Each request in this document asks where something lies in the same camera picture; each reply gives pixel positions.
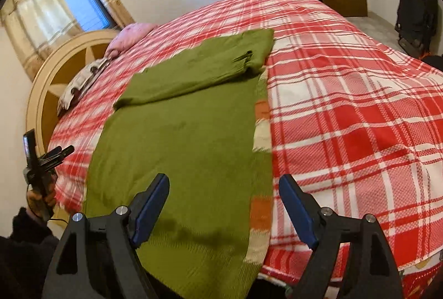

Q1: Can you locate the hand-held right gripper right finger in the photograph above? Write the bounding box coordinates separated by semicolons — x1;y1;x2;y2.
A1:
279;173;405;299

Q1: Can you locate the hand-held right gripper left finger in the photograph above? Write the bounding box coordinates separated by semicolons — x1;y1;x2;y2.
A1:
42;173;171;299

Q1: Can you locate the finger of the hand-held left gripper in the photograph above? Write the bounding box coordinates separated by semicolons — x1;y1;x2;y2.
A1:
48;145;75;163
39;153;65;171

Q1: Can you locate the green striped knit sweater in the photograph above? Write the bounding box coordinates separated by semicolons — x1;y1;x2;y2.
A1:
82;28;275;299

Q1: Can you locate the person's left forearm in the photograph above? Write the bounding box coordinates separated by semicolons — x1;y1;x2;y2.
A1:
0;207;61;299

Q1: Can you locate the person's left hand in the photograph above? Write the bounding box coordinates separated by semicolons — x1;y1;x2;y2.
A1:
27;178;58;216

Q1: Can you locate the round wooden headboard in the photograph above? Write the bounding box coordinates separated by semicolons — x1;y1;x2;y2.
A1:
26;29;122;154

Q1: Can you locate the patterned pillow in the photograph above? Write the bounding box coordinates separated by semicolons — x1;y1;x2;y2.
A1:
57;57;113;117

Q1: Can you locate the red plaid bed cover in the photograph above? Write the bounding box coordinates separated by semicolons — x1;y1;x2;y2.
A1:
47;0;443;299

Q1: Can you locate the pink pillow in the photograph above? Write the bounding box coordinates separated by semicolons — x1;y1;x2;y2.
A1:
104;23;158;59

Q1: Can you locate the printed bed sheet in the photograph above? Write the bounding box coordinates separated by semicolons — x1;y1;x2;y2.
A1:
398;251;443;299

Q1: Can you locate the black backpack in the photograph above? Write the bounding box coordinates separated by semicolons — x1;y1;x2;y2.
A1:
395;0;440;55

